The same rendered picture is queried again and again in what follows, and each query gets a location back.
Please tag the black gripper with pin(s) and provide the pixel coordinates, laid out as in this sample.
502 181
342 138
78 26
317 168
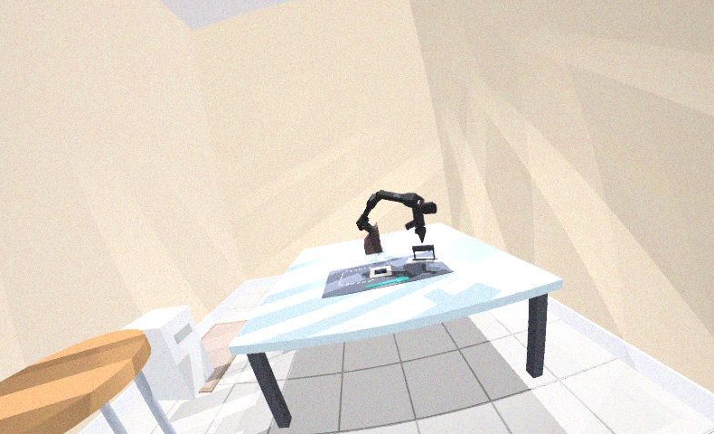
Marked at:
421 230

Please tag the white square tile with dark blue centre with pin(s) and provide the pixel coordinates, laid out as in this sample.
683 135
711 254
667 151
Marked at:
380 272

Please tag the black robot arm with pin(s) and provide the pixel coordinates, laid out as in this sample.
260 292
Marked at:
408 199

